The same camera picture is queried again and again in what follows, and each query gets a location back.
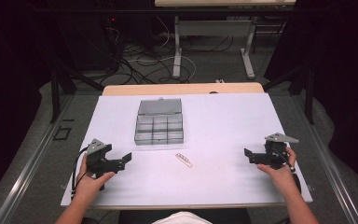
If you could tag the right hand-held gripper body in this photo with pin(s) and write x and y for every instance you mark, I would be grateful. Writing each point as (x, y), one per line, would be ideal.
(273, 155)

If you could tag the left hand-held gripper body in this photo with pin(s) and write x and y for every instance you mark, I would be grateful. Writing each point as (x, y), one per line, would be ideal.
(98, 161)

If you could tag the person's right hand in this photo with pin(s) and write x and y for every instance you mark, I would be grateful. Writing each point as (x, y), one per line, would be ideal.
(281, 177)

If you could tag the person's left hand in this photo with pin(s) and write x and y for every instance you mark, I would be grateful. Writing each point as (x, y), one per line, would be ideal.
(90, 185)

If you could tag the clear plastic compartment box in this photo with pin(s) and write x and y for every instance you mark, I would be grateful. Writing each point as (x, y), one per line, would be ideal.
(159, 124)

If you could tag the white table mat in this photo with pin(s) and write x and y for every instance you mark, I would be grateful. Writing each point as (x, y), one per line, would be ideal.
(205, 130)

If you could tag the small white perforated strip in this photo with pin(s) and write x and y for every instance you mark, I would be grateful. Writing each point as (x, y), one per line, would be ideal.
(184, 160)

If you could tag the black metal stand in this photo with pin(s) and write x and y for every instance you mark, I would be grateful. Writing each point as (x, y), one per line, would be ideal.
(56, 93)
(307, 90)

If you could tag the person's white clothing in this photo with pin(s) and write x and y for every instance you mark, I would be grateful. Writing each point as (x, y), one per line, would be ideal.
(181, 218)

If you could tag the wooden table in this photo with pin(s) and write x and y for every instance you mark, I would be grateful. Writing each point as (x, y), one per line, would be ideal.
(180, 89)

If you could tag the black power strip red light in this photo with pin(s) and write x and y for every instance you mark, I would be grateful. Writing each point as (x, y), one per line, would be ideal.
(113, 37)

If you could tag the white desk with metal legs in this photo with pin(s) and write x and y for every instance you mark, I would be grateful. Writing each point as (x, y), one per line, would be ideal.
(214, 28)

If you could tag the aluminium floor rail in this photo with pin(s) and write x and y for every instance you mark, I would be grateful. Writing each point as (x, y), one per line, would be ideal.
(329, 174)
(28, 171)

